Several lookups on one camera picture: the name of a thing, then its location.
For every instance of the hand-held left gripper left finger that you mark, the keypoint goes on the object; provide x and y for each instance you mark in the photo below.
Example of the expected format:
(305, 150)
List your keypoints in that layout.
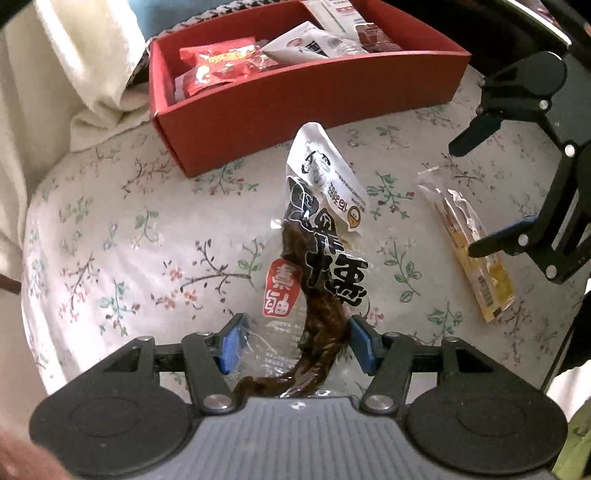
(231, 344)

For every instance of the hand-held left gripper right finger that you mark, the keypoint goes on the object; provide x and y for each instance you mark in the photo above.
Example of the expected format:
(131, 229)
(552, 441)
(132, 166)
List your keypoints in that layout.
(364, 344)

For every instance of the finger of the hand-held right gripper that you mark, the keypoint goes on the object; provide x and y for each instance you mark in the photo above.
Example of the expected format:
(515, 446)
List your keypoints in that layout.
(517, 230)
(475, 136)

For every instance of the long yellow snack packet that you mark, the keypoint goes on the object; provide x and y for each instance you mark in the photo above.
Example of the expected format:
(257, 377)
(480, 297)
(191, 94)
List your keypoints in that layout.
(489, 281)

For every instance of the dark meat snack packet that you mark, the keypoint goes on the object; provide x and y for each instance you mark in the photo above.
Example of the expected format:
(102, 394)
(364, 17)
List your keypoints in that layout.
(318, 258)

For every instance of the orange snack packet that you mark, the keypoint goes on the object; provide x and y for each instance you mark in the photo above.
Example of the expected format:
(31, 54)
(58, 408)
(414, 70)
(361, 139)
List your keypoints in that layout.
(376, 37)

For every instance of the red cardboard box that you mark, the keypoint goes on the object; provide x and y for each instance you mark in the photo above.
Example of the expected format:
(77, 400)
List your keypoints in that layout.
(300, 106)

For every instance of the white red striped snack packet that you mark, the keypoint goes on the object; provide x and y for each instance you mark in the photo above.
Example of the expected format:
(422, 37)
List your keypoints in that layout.
(337, 9)

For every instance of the white noodle print snack packet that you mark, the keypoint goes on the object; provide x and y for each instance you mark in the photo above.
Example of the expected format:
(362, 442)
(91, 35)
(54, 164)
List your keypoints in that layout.
(295, 41)

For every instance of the small red snack packet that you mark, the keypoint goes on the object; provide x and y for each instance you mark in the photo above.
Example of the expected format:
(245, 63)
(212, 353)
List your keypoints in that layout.
(207, 78)

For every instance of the black table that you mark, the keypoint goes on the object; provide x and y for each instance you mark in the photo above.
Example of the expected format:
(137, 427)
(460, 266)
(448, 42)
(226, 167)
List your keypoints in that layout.
(508, 37)

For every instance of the blue cushion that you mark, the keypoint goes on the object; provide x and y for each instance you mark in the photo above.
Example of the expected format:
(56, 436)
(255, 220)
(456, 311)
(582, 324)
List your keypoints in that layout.
(184, 18)

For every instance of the white towel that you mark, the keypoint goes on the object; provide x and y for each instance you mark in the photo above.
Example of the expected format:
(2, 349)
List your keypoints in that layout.
(83, 60)

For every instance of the red-brown chair frame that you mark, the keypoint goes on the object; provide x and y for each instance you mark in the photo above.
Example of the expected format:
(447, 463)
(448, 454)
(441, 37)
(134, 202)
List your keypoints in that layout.
(9, 282)

